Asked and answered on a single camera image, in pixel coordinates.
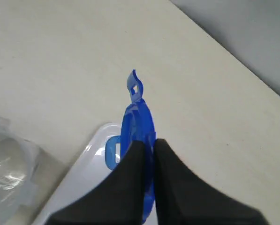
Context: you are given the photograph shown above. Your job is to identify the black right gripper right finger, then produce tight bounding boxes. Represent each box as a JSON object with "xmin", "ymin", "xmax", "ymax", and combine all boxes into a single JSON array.
[{"xmin": 154, "ymin": 139, "xmax": 266, "ymax": 225}]

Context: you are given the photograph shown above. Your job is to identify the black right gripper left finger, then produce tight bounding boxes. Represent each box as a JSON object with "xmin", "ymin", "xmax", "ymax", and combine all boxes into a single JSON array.
[{"xmin": 46, "ymin": 141, "xmax": 145, "ymax": 225}]

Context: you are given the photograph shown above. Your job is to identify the blue plastic lid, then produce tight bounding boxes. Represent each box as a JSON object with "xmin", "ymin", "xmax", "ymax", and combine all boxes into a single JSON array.
[{"xmin": 105, "ymin": 70, "xmax": 156, "ymax": 224}]

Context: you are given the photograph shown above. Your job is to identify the clear plastic tall container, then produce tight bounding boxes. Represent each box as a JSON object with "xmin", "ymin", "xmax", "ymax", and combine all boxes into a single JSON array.
[{"xmin": 0, "ymin": 113, "xmax": 68, "ymax": 225}]

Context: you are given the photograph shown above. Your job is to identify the white rectangular plastic tray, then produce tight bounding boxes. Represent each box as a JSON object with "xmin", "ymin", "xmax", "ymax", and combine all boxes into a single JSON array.
[{"xmin": 32, "ymin": 123, "xmax": 121, "ymax": 225}]

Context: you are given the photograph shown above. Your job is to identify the white fabric backdrop curtain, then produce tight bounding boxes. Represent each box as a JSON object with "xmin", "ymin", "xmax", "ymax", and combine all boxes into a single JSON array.
[{"xmin": 172, "ymin": 0, "xmax": 280, "ymax": 95}]

